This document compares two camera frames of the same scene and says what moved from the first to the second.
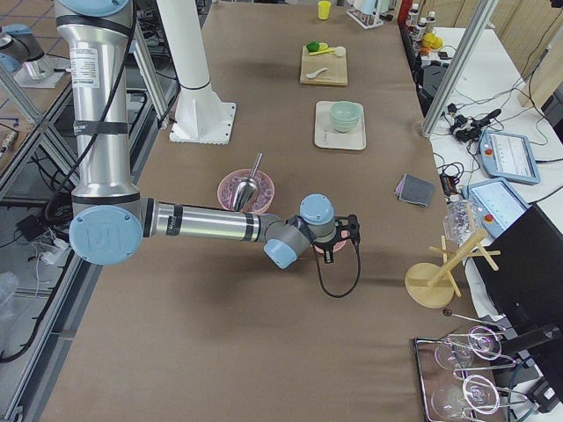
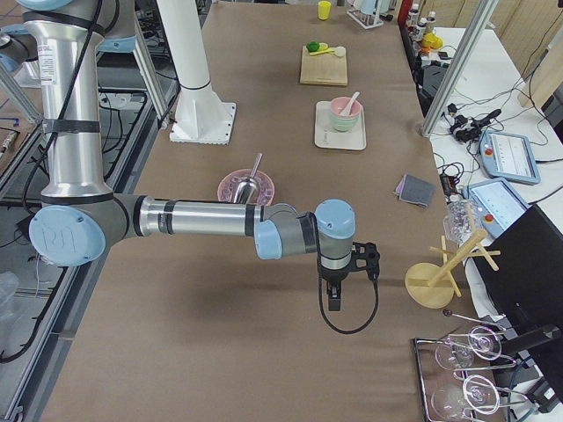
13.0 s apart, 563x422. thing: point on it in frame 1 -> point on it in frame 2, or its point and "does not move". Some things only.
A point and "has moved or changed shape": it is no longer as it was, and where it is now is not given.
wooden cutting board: (336, 73) does not move
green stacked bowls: (345, 115) does not move
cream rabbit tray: (326, 136) does not move
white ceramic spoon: (314, 74) -> (347, 110)
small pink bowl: (336, 246) has moved or changed shape
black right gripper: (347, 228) -> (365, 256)
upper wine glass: (482, 343) does not move
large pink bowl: (229, 184) does not move
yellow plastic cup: (324, 9) does not move
